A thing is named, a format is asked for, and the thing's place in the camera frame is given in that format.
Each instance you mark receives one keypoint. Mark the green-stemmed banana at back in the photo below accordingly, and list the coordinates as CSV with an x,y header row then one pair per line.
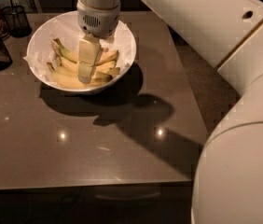
x,y
66,53

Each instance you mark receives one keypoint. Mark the black mesh pen holder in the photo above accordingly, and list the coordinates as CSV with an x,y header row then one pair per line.
x,y
16,19

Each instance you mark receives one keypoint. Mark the drawer handle under table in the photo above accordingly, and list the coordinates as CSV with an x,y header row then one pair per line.
x,y
127,196

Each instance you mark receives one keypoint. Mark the yellow banana middle right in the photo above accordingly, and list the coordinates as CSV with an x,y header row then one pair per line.
x,y
105,67

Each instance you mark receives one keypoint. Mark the yellow banana upper right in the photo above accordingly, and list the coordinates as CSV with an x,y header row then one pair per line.
x,y
108,56

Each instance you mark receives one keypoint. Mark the white bowl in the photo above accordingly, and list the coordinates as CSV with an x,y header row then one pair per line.
x,y
44,34

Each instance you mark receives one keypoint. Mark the white paper bowl liner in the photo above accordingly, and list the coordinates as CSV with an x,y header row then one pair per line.
x,y
60,28

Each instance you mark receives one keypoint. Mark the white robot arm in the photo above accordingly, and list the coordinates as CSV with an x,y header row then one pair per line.
x,y
228,34

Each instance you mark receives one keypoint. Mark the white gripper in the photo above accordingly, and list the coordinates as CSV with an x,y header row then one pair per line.
x,y
100,21

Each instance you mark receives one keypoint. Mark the yellow banana left middle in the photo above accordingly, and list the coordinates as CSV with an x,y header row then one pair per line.
x,y
61,61

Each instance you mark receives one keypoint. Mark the yellow banana lower right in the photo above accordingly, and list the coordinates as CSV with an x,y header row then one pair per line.
x,y
114,72

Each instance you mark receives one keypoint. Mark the large yellow banana at front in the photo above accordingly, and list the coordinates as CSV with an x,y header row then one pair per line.
x,y
64,81

